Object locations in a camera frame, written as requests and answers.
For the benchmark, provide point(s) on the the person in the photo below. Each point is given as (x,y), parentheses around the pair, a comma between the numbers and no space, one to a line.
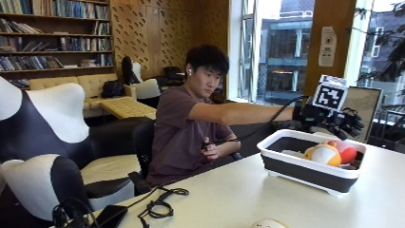
(181,133)

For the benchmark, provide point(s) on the pink and red plush toy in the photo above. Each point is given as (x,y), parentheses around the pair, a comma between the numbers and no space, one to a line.
(346,151)

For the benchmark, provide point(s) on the white marker cube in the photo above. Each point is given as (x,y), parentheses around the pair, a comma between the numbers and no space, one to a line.
(329,95)

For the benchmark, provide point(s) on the yellow and white plush duck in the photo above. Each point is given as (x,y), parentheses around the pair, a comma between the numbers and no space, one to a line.
(324,155)

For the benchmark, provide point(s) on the black office chair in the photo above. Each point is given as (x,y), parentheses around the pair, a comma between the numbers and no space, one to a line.
(143,142)

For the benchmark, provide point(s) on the white and black collapsible tub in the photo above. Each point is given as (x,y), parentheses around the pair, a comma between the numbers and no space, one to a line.
(308,175)

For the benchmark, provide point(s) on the yellow tufted ottoman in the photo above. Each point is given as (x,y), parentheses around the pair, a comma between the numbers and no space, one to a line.
(128,108)

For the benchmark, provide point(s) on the small black and white armchair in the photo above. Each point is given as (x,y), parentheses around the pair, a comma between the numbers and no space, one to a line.
(145,87)

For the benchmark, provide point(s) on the white paper notice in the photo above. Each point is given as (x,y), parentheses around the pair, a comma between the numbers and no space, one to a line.
(328,47)

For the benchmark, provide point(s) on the white earbud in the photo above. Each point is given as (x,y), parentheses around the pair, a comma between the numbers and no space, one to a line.
(189,71)

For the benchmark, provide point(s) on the white computer mouse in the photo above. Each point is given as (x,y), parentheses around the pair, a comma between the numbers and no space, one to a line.
(268,224)

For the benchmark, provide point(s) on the black bag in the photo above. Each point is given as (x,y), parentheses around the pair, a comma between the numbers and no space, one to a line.
(112,89)

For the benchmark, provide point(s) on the black flat device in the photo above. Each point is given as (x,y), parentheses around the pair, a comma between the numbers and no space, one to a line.
(108,216)

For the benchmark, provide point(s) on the beige tufted sofa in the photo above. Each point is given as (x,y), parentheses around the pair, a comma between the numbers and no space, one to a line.
(91,85)

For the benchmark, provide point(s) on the large black and white armchair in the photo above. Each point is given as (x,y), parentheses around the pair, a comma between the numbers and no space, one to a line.
(37,126)

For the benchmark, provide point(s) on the low black and white armchair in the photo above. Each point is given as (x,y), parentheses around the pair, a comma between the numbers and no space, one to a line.
(37,183)

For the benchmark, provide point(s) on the wooden bookshelf with books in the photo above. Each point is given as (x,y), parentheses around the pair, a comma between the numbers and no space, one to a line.
(55,34)

